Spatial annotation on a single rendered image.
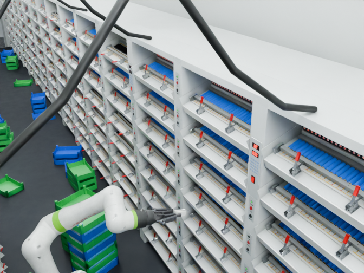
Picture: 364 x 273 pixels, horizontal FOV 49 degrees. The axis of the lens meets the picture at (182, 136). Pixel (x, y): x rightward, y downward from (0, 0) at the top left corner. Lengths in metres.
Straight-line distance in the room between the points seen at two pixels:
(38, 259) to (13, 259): 1.52
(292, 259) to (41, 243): 1.18
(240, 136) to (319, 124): 0.53
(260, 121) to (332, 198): 0.41
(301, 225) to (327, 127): 0.45
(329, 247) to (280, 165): 0.35
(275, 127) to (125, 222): 0.82
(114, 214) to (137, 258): 1.51
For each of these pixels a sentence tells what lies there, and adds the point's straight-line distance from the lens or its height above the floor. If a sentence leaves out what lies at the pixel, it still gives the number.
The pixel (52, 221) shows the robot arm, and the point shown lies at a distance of 2.19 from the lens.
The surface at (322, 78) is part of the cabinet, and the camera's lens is 1.90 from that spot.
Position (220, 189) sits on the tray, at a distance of 2.14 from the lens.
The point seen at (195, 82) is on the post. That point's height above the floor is 1.61.
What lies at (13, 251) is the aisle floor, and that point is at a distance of 3.74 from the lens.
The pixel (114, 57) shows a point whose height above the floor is 1.50.
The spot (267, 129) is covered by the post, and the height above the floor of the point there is 1.62.
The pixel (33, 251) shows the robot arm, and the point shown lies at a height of 0.98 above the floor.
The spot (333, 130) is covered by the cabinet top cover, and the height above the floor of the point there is 1.75.
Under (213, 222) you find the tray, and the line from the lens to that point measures 2.26.
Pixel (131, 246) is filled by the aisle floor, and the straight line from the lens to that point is 3.52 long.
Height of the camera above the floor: 2.29
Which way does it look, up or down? 26 degrees down
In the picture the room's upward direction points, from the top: 1 degrees counter-clockwise
